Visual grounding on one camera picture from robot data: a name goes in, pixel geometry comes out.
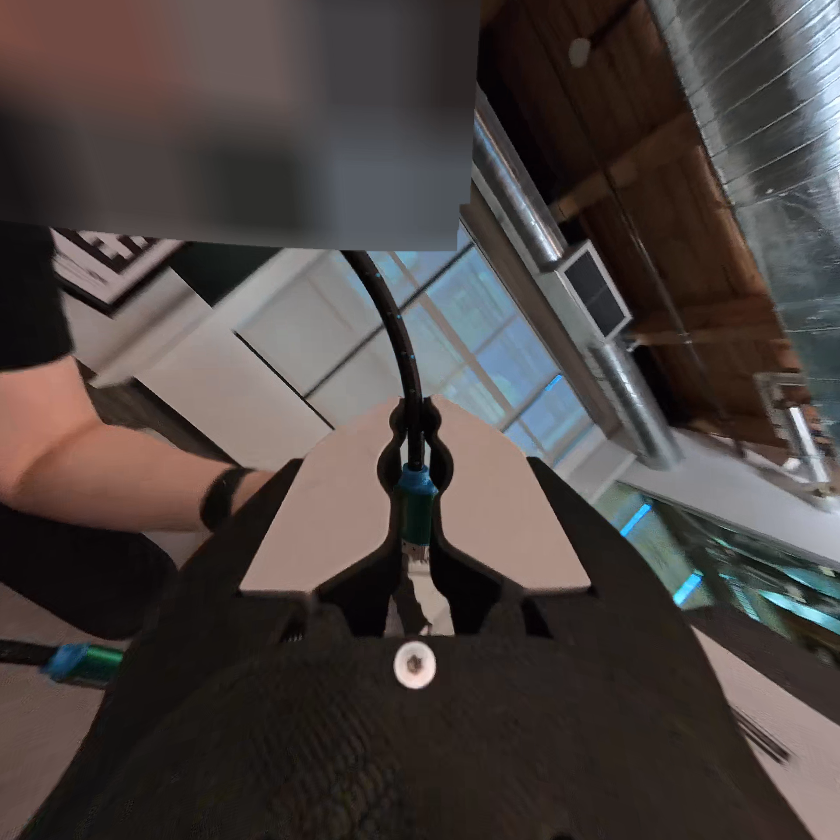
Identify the silver ventilation duct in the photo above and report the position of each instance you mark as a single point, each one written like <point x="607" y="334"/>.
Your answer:
<point x="630" y="407"/>

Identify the person's black shirt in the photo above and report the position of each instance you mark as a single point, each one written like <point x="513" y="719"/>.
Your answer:
<point x="29" y="295"/>

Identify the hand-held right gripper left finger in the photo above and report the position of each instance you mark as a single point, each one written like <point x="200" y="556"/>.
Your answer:
<point x="315" y="518"/>

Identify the large window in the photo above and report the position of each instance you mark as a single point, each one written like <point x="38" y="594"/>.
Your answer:
<point x="499" y="354"/>

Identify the large silver ceiling duct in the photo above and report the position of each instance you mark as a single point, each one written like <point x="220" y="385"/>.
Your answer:
<point x="774" y="164"/>

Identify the silver ceiling pipes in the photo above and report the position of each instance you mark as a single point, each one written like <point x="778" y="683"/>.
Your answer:
<point x="804" y="433"/>

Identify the person's left forearm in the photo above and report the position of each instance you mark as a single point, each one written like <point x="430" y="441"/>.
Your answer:
<point x="98" y="459"/>

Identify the black wristband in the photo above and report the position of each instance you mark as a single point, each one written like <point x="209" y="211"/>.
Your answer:
<point x="223" y="499"/>

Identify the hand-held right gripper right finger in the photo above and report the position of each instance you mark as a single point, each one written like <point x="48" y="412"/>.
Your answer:
<point x="512" y="525"/>

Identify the black ribbed pad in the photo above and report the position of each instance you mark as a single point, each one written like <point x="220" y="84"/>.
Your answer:
<point x="79" y="577"/>

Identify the framed marker sign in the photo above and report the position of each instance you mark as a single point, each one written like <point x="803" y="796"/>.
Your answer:
<point x="98" y="262"/>

